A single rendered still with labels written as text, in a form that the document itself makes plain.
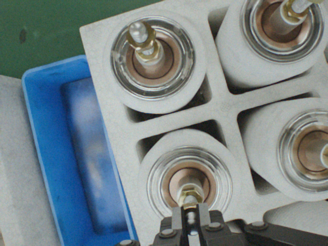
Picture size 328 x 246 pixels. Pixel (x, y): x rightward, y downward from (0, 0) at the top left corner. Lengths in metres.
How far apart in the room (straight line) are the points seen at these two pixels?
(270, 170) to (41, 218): 0.32
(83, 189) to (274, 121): 0.37
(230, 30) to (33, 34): 0.41
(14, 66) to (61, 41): 0.10
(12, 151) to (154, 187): 0.22
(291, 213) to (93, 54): 0.28
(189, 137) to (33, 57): 0.39
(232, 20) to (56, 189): 0.33
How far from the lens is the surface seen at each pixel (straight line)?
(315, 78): 0.36
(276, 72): 0.27
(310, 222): 0.32
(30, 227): 0.43
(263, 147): 0.27
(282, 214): 0.37
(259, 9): 0.28
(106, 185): 0.53
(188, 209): 0.18
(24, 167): 0.44
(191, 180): 0.24
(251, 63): 0.27
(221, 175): 0.26
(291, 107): 0.28
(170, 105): 0.26
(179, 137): 0.26
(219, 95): 0.33
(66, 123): 0.53
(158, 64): 0.24
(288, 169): 0.27
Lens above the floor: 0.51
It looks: 86 degrees down
